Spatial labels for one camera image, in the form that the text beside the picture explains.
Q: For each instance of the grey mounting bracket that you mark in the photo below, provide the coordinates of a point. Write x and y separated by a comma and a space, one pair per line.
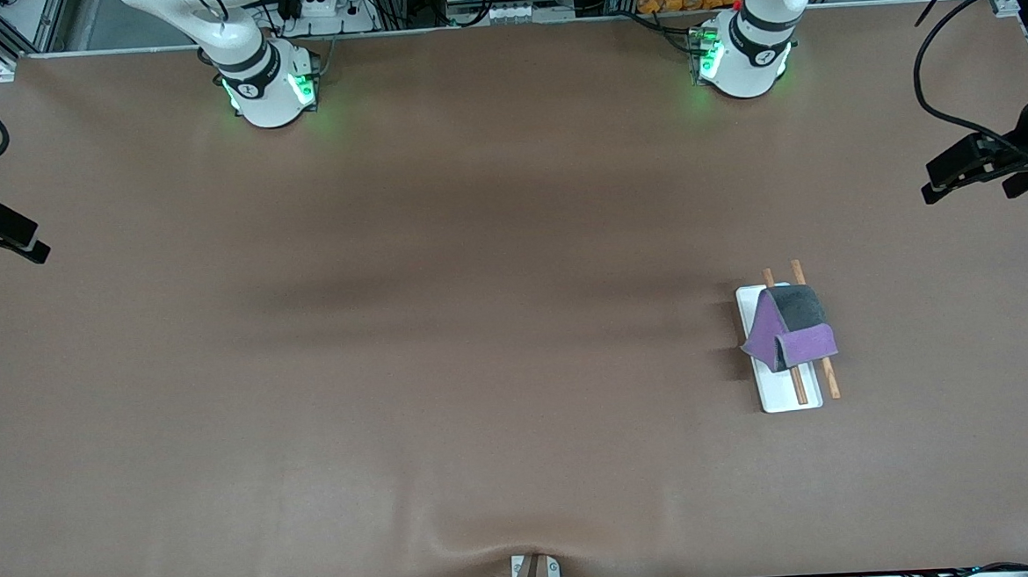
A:
518, 570

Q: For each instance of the wooden chopstick pair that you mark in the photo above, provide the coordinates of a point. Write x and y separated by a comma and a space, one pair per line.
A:
832, 383

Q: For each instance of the white rack base plate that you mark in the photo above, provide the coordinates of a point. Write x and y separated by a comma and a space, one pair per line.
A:
775, 393

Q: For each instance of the grey and purple towel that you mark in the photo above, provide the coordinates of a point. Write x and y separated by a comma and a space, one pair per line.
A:
789, 327

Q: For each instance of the white power strip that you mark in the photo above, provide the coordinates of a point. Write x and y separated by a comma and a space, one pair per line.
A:
324, 13

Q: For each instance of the brown table cover mat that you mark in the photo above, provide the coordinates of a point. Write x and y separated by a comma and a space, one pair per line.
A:
481, 325

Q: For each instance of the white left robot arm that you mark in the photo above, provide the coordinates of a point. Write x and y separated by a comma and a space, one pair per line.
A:
748, 61

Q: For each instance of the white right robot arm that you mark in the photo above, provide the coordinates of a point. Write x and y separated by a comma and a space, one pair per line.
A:
266, 86

